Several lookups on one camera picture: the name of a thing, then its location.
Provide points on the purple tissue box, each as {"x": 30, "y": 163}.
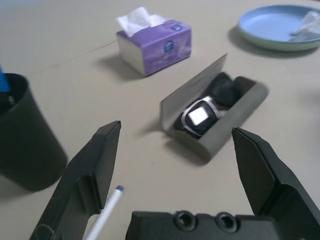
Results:
{"x": 162, "y": 50}

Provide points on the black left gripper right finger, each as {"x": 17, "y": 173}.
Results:
{"x": 270, "y": 180}

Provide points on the blue plate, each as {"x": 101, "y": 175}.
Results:
{"x": 270, "y": 22}

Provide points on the grey glasses case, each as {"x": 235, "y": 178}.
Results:
{"x": 225, "y": 130}

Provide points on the black plastic cup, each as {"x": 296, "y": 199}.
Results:
{"x": 25, "y": 150}

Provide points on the black sunglasses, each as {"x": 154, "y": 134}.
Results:
{"x": 225, "y": 92}

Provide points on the white marker blue cap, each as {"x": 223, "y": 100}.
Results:
{"x": 113, "y": 200}

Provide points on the white tissue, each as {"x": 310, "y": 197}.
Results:
{"x": 310, "y": 25}

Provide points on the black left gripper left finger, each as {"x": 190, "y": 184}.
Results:
{"x": 85, "y": 175}

